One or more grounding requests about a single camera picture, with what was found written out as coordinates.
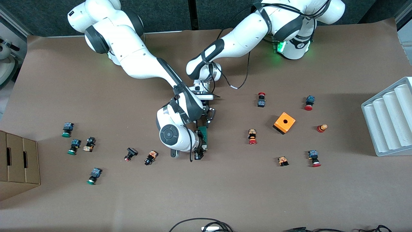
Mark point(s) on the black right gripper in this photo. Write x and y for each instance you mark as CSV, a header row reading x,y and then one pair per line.
x,y
200,144

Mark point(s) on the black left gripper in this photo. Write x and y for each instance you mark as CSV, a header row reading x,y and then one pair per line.
x,y
208,113

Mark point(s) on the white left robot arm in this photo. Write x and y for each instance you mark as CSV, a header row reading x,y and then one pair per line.
x,y
244,32

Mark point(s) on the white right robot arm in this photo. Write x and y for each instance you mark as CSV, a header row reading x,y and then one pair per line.
x,y
135,58

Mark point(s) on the black knob selector orange block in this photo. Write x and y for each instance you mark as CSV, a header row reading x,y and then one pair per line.
x,y
151,157

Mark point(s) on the red emergency button orange block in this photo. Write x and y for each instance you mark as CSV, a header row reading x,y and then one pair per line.
x,y
252,133

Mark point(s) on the red push button blue block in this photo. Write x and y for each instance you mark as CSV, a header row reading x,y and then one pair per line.
x,y
310,100
261,103
313,154

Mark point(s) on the black flat square button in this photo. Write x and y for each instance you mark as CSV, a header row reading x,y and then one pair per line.
x,y
132,151

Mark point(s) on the white power strip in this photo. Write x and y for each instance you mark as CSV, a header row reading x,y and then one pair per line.
x,y
210,229

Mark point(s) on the orange black contact block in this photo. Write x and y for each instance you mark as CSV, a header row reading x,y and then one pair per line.
x,y
283,160

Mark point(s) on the green push button blue block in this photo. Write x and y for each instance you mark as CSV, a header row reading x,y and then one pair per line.
x,y
96,173
75,143
68,127

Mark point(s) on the red mushroom button head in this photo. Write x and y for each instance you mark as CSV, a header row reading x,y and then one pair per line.
x,y
320,129

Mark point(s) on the brown cardboard box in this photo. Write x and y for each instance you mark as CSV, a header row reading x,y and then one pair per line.
x,y
19,161

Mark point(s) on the grey ridged plastic tray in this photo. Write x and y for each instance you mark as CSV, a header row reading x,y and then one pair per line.
x,y
386,129

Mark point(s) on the white grey equipment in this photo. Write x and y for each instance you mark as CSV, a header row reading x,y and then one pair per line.
x,y
6,64

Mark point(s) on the grey metal cabinet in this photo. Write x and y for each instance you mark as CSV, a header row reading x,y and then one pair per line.
x,y
405,35

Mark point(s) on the orange button enclosure box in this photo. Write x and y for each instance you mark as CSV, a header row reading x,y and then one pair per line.
x,y
280,126

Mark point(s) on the black vertical post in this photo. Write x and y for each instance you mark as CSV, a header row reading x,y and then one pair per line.
x,y
193,13

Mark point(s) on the black switch orange block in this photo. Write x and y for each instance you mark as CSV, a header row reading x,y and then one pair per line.
x,y
90,143

